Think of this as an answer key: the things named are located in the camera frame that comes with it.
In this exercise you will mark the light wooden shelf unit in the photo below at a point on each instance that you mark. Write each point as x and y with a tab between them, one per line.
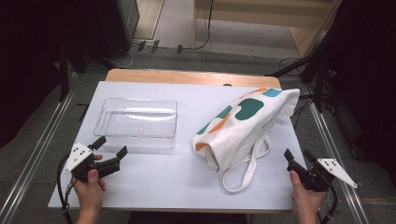
249	14

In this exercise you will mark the white table mat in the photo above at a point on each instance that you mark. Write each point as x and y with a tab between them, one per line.
168	177

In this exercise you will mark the metal floor rail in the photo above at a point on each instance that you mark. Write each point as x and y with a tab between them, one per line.
37	151
327	132

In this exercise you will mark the person's dark clothing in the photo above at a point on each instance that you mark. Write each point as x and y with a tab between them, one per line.
186	218

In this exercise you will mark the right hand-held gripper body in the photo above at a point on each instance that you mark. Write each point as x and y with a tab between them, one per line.
316	179

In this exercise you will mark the white patterned tote bag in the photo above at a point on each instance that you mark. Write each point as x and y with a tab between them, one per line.
243	132

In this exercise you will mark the dark grey cabinet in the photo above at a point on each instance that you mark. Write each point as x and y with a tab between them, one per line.
128	17

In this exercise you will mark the person's right hand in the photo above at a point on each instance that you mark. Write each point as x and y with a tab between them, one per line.
306	200

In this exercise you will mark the black tripod stand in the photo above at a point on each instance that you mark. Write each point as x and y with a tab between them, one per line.
319	90

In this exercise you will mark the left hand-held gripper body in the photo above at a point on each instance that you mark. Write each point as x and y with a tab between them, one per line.
79	155

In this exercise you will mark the person's left hand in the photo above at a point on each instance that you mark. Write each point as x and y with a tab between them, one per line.
89	193

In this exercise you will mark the clear plastic container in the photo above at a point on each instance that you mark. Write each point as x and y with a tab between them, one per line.
137	119

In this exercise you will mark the black power plug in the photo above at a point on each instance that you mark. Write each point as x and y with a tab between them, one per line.
141	46

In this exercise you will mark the black curtain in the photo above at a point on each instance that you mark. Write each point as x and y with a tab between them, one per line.
28	62
367	77

